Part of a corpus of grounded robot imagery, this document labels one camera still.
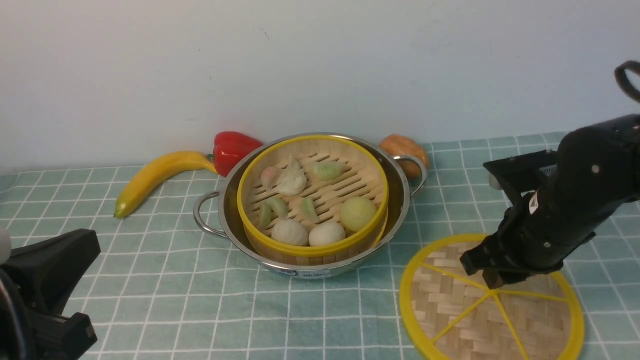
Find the red bell pepper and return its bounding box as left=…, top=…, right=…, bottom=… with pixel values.
left=206, top=131, right=263, bottom=177

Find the white round bun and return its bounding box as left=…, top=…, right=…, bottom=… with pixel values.
left=308, top=221, right=346, bottom=247
left=270, top=218, right=309, bottom=247

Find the green dumpling slice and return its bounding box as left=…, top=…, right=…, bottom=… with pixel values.
left=264, top=196, right=289, bottom=219
left=257, top=202, right=272, bottom=230
left=298, top=196, right=320, bottom=224

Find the pink dumpling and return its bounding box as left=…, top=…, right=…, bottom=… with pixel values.
left=259, top=166, right=281, bottom=192

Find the green checkered tablecloth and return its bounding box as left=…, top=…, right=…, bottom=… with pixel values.
left=0, top=128, right=640, bottom=360

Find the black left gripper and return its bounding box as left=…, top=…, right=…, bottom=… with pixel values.
left=0, top=228, right=101, bottom=360

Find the white pleated dumpling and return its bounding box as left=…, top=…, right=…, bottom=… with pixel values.
left=275, top=155, right=307, bottom=197

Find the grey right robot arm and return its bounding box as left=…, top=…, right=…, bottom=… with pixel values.
left=459, top=114, right=639, bottom=289

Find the yellow woven bamboo lid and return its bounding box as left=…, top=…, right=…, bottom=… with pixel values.
left=398, top=234, right=586, bottom=360

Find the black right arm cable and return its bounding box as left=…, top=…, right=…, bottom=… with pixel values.
left=614, top=60, right=640, bottom=104

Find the brown potato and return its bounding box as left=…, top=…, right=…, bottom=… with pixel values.
left=379, top=134, right=430, bottom=179

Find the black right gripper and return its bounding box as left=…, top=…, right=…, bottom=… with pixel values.
left=460, top=126, right=636, bottom=290

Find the stainless steel pot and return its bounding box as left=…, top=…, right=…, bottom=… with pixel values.
left=193, top=132, right=428, bottom=280

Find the pale green dumpling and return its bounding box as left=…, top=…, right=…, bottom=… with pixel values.
left=311, top=161, right=346, bottom=182

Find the yellow banana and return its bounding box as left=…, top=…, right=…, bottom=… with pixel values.
left=113, top=151, right=220, bottom=219

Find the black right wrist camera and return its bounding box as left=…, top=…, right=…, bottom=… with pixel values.
left=482, top=149, right=557, bottom=204

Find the round green bun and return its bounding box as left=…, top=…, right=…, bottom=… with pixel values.
left=340, top=196, right=378, bottom=233

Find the yellow bamboo steamer basket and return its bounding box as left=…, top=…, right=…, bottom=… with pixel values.
left=237, top=135, right=389, bottom=265

